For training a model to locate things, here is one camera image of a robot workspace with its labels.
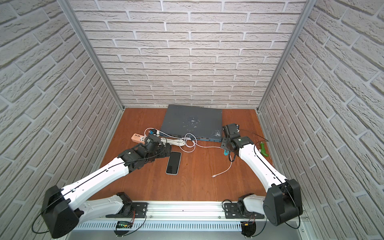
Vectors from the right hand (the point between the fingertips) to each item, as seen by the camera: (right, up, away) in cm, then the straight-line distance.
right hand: (224, 142), depth 84 cm
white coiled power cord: (-28, -1, +12) cm, 31 cm away
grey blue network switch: (-13, +11, +22) cm, 28 cm away
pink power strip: (-58, +1, +14) cm, 59 cm away
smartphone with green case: (-30, -13, +5) cm, 34 cm away
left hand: (-34, 0, -4) cm, 34 cm away
